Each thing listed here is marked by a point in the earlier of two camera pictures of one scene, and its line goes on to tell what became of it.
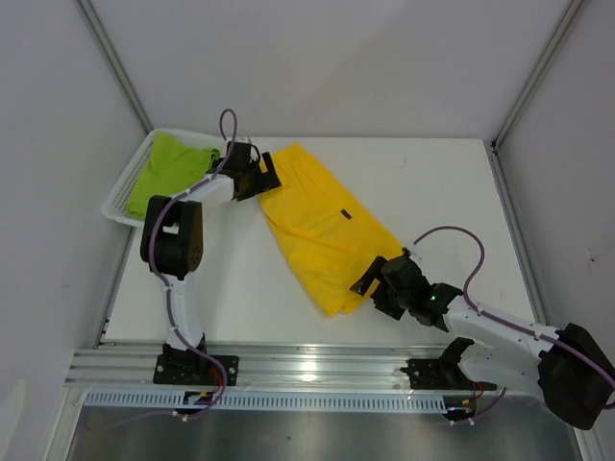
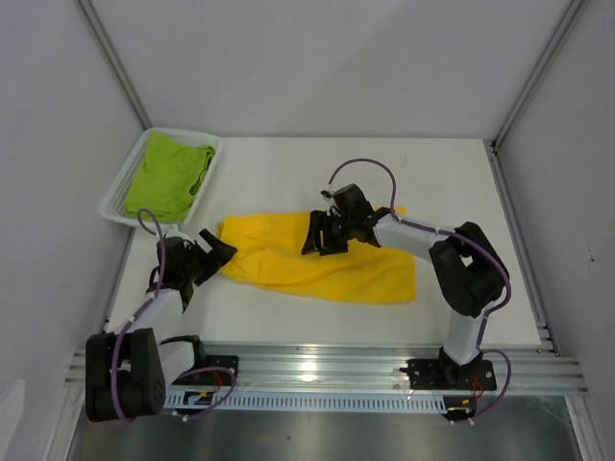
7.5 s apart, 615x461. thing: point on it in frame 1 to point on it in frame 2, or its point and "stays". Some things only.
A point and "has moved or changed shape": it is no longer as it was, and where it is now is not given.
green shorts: x=172 y=166 stays
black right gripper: x=362 y=284 to x=320 y=221
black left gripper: x=266 y=181 to x=213 y=258
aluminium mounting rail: x=130 y=368 stays
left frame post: x=110 y=55 stays
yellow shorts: x=329 y=239 has moved or changed shape
